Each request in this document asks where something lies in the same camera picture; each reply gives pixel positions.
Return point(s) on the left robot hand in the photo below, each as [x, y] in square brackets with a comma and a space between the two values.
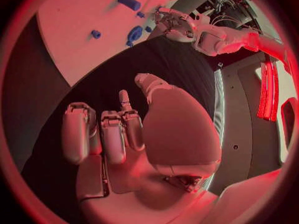
[177, 25]

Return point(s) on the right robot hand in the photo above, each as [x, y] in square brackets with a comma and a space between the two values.
[177, 134]

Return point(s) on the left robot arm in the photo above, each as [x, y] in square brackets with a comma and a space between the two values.
[233, 35]

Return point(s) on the white task board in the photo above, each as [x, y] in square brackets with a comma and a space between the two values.
[77, 22]

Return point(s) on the small blue block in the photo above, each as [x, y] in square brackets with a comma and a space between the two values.
[148, 29]

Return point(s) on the small blue peg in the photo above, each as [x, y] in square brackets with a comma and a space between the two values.
[140, 14]

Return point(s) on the blue gear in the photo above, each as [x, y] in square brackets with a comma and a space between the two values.
[135, 34]

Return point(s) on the blue long cylinder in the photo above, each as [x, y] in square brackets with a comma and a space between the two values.
[129, 2]

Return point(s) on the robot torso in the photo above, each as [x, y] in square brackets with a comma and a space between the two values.
[238, 115]

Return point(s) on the blue short cylinder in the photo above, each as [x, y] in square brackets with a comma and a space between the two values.
[96, 34]

